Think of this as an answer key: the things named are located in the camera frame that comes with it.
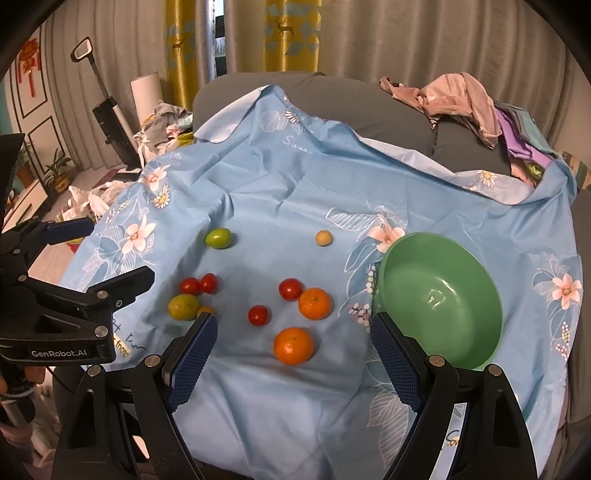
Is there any red cherry tomato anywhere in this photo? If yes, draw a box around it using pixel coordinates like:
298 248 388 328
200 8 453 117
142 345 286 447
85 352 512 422
247 304 270 326
179 277 202 296
279 278 304 302
200 273 218 295

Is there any orange mandarin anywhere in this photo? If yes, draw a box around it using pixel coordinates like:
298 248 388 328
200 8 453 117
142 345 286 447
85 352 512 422
297 288 332 321
273 327 315 366

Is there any small tan round fruit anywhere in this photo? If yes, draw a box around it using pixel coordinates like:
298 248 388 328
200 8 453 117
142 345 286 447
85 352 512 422
315 230 334 247

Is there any potted green plant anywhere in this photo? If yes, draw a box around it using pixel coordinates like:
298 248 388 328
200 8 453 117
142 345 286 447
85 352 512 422
44 148 72 195

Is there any yellow green lime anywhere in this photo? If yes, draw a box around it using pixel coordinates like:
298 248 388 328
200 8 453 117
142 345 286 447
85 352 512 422
167 294 200 321

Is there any small orange kumquat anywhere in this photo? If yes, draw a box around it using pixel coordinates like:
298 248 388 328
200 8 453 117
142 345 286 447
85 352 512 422
197 305 215 316

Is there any upright vacuum cleaner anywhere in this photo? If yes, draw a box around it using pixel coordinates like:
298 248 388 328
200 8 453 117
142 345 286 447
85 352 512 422
70 36 141 172

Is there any green round fruit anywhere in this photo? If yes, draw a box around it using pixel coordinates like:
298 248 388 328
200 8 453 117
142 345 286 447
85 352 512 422
205 227 232 249

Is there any clothes heap on chair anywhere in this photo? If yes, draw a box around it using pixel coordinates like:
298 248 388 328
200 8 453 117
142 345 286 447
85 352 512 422
133 101 193 166

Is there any white cylinder lamp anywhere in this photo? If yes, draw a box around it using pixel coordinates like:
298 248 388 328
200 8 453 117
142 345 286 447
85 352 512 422
130 72 163 123

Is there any green plastic bowl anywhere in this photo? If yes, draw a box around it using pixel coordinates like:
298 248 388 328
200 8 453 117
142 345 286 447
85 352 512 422
374 232 503 370

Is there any light blue floral sheet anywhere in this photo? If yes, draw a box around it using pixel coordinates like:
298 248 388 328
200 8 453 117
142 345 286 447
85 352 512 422
62 86 583 479

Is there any red Chinese knot decoration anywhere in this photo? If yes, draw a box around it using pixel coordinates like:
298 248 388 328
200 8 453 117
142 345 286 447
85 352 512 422
16 37 42 98

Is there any yellow patterned curtain left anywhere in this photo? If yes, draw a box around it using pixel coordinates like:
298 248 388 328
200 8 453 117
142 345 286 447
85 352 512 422
164 0 198 109

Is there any yellow patterned curtain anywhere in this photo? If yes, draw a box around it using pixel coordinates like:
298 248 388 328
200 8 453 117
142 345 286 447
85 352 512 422
164 0 198 109
263 0 322 72

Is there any purple cloth pile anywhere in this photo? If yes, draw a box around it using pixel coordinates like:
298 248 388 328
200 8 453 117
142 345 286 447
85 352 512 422
495 102 560 186

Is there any yellow patterned curtain right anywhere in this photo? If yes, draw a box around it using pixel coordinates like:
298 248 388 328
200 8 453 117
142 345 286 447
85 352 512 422
263 0 322 72

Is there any grey sofa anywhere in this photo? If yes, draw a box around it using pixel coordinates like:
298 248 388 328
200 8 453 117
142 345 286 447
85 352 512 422
192 72 511 175

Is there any pink cloth pile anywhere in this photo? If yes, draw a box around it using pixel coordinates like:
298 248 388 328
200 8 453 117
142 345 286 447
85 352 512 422
380 72 502 149

